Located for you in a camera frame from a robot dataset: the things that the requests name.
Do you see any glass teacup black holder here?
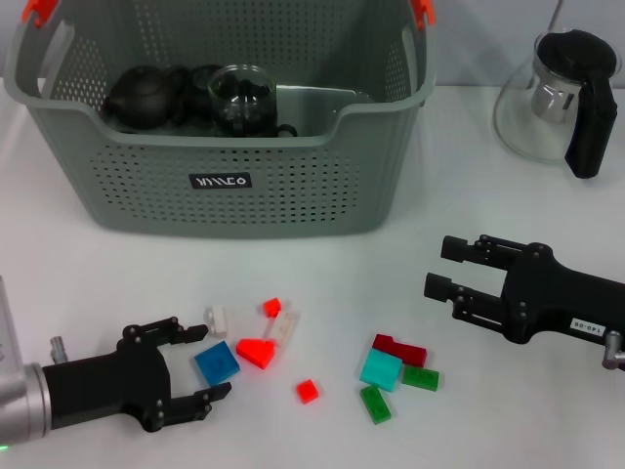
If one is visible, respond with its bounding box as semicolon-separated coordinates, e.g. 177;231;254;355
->
185;64;219;126
207;64;299;139

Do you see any grey perforated storage bin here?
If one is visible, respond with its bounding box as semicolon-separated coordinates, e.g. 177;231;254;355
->
3;0;438;240

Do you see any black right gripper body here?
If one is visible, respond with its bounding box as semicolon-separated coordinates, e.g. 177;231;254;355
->
500;242;625;343

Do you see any dark red toy brick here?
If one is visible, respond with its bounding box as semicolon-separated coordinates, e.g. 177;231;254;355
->
371;333;429;368

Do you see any blue toy brick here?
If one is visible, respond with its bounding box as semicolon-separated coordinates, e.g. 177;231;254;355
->
193;340;241;385

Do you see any green toy brick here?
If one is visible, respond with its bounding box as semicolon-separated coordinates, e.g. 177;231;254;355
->
359;384;394;425
400;364;440;392

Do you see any glass teapot black handle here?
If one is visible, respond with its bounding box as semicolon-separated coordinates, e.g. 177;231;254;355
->
492;27;622;181

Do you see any white pink toy brick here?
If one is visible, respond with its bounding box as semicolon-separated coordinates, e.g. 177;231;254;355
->
203;303;230;338

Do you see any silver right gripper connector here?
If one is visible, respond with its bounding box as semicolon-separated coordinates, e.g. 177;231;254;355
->
601;330;625;371

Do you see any teal toy brick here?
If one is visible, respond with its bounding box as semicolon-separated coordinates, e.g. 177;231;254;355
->
359;349;404;393

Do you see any black clay teapot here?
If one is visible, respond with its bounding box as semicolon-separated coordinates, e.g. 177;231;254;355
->
104;65;189;132

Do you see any beige translucent toy brick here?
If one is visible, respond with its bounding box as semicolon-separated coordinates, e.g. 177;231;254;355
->
266;312;300;346

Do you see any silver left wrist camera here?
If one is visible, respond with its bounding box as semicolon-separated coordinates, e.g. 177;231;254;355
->
0;276;20;367

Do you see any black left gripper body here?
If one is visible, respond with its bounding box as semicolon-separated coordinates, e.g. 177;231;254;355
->
42;324;170;434

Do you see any large orange-red toy brick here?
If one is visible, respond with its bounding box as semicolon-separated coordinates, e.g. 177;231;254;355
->
235;337;277;371

